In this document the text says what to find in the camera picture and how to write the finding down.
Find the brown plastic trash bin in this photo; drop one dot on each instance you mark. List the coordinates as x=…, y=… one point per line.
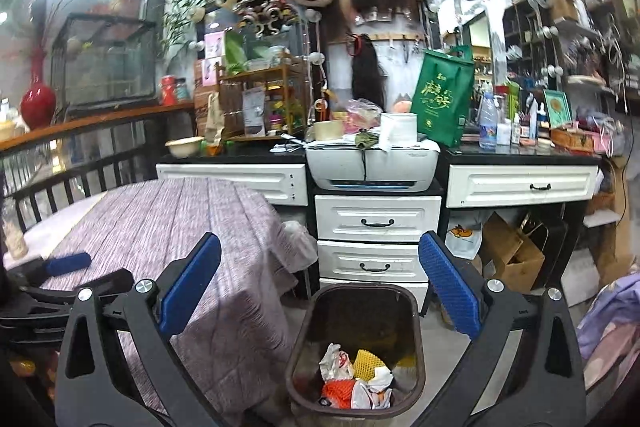
x=360, y=312

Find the yellow foam net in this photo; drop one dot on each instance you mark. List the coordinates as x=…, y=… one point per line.
x=369, y=363

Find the lion head ornament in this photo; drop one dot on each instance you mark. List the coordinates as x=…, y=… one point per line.
x=265, y=12

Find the curved wooden counter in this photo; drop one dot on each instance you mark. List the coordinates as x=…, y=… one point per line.
x=100, y=119

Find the green tote bag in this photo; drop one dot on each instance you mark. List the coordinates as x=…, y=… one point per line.
x=442, y=99

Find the teal picture frame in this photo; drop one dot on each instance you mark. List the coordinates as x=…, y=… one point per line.
x=557, y=108

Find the purple floral cloth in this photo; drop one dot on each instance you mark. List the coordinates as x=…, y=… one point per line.
x=610, y=322

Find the white three-drawer cabinet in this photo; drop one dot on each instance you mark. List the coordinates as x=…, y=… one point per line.
x=377, y=257

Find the white toilet paper roll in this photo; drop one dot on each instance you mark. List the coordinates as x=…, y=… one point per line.
x=398, y=129

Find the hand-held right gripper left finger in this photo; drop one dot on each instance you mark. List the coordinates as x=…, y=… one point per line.
x=192, y=282

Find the green bamboo plant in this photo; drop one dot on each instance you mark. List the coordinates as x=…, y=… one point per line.
x=190, y=7

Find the pink plastic bag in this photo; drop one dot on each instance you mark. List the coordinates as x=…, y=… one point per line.
x=362, y=113

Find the clear water bottle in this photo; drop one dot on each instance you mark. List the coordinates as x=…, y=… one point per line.
x=488, y=124

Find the black railing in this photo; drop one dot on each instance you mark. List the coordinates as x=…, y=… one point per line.
x=65, y=184

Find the teal jar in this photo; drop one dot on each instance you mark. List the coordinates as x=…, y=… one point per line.
x=182, y=91

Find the black-framed glass terrarium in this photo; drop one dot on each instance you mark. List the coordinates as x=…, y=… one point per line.
x=105, y=62

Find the purple striped tablecloth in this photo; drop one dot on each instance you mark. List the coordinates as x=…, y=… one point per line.
x=190, y=212

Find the cream tape roll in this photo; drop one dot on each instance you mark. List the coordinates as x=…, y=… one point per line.
x=327, y=131

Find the white printer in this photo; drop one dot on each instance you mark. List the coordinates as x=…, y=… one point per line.
x=370, y=167

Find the white paper bag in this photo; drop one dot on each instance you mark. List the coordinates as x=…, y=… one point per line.
x=365, y=397

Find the clear plastic-lined small bin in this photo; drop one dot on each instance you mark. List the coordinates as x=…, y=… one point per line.
x=299, y=247

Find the white red-print plastic bag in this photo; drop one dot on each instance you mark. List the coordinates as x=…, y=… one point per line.
x=336, y=363

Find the dried branch bouquet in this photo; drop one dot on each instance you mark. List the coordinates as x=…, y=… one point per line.
x=47, y=22

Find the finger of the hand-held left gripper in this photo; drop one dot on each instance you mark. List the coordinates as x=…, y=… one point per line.
x=67, y=264
x=117, y=281

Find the red tin can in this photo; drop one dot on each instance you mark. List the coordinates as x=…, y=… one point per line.
x=168, y=91

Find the red ceramic vase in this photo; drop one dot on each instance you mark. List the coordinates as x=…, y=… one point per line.
x=37, y=102

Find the orange foam net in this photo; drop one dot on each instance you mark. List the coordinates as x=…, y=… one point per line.
x=339, y=392

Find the yellow lidded bowl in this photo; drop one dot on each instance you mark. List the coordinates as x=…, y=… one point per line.
x=7, y=132

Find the wooden tray box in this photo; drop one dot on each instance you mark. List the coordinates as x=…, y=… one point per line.
x=572, y=139

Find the cream bowl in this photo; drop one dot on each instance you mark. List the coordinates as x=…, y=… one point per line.
x=184, y=148

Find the black hanging wig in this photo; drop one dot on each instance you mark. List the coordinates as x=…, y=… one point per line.
x=369, y=77

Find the white cartoon-print bag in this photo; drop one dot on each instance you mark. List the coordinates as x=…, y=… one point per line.
x=462, y=239

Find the kraft paper pouch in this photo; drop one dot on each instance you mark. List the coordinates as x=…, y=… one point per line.
x=214, y=119

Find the cardboard box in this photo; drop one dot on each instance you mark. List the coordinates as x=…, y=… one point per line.
x=515, y=257

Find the wooden shelf rack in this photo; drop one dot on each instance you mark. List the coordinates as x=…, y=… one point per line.
x=290, y=77

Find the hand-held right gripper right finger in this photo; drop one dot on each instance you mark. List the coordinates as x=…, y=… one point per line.
x=447, y=284

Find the white desk drawer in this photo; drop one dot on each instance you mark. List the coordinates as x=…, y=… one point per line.
x=235, y=182
x=500, y=187

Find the black paper bag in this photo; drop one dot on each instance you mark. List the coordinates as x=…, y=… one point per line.
x=555, y=242

